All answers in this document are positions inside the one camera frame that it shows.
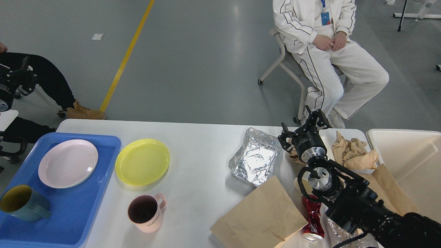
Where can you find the white side table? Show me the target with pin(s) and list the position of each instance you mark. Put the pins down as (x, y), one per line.
(6, 118)

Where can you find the cream plastic bin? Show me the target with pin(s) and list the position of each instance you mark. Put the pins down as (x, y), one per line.
(413, 157)

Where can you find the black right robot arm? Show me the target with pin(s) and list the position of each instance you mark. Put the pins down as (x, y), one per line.
(351, 203)

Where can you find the pink plate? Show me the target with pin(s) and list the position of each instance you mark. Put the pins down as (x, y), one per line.
(68, 164)

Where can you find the brown paper sheet right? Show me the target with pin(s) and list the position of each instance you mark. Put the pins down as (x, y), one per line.
(387, 188)

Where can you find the aluminium foil tray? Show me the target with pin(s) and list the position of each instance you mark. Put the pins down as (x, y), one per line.
(255, 159)

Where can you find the teal mug yellow inside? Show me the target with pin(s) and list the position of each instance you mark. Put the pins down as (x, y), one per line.
(25, 203)

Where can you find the yellow plate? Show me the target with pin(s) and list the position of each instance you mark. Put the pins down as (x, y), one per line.
(142, 162)

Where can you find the white office chair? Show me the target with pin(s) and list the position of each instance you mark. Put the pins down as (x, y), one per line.
(292, 68)

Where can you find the white stand base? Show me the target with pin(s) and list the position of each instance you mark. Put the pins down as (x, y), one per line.
(422, 14)

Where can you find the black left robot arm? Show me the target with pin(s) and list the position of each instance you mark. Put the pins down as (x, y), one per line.
(23, 79)

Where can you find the crumpled brown paper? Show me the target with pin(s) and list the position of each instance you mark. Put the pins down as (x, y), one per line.
(353, 154)

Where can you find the flat brown paper bag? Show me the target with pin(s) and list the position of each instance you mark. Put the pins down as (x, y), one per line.
(266, 218)

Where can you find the person in white tracksuit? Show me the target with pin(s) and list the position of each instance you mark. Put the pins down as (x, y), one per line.
(344, 75)

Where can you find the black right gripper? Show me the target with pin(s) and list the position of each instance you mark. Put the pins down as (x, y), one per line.
(309, 144)

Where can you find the crushed red soda can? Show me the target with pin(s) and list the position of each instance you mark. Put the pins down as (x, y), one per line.
(312, 232)

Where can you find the pink ribbed mug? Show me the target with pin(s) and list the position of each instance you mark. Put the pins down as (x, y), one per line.
(146, 212)

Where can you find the blue plastic tray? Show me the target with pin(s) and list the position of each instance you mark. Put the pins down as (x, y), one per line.
(73, 210)

